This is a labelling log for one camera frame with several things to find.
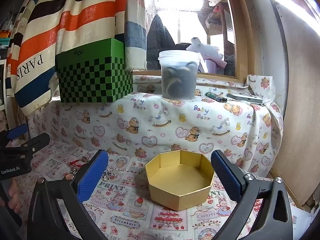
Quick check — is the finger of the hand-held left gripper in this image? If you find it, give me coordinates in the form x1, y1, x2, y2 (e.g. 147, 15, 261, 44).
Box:
0, 124, 28, 142
4, 133, 51, 161

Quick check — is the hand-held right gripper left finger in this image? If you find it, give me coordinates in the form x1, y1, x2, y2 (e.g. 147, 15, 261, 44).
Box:
27, 149, 109, 240

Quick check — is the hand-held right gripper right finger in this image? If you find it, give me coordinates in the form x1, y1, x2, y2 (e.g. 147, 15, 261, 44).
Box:
211, 149, 293, 240

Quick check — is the silver link chain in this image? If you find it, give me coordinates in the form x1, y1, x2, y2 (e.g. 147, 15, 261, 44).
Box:
101, 169, 115, 181

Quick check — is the gold octagonal box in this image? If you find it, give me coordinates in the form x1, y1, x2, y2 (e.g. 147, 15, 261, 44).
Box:
145, 150, 215, 211

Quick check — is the person's left hand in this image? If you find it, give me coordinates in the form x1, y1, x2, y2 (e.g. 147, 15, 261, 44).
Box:
0, 179, 23, 214

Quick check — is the patchwork printed cloth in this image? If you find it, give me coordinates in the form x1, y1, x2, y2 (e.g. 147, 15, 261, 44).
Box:
15, 140, 313, 240

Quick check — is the bear printed cloth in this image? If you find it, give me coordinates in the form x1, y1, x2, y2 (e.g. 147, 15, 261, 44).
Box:
25, 74, 285, 178

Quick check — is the green lighter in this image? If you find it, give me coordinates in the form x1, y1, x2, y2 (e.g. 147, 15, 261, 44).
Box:
205, 92, 228, 103

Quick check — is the smartphone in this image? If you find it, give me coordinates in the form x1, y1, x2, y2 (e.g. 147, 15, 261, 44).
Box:
227, 92, 263, 105

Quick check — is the green black checkered box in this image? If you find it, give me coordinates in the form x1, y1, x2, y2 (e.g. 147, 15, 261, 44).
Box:
55, 38, 133, 103

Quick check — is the wooden board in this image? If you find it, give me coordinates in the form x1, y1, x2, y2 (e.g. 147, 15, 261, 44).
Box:
271, 0, 320, 207

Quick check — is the clear plastic lidded container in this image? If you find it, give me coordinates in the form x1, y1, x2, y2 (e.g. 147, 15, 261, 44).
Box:
158, 50, 201, 100

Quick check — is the white pink cloth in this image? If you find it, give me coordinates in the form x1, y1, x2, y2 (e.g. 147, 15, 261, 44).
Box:
186, 37, 225, 73

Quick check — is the striped printed curtain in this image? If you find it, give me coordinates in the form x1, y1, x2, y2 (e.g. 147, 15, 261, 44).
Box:
5, 0, 148, 117

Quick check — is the dark hanging garment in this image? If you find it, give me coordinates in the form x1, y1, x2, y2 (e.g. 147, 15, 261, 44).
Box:
147, 14, 181, 70

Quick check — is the red strap keychain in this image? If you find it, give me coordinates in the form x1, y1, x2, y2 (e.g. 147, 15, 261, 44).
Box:
68, 156, 88, 167

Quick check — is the wooden window frame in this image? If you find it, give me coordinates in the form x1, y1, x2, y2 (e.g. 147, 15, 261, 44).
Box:
132, 0, 253, 84

